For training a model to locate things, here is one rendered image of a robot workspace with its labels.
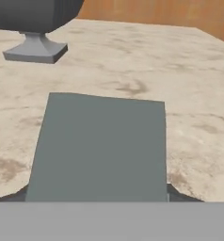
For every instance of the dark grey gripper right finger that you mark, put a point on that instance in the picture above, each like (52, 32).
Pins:
(178, 195)

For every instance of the grey-green rectangular sponge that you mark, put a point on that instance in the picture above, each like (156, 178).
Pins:
(101, 147)

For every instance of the grey pedestal urn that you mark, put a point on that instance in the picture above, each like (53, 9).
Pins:
(35, 19)

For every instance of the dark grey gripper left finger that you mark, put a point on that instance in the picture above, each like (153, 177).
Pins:
(18, 196)

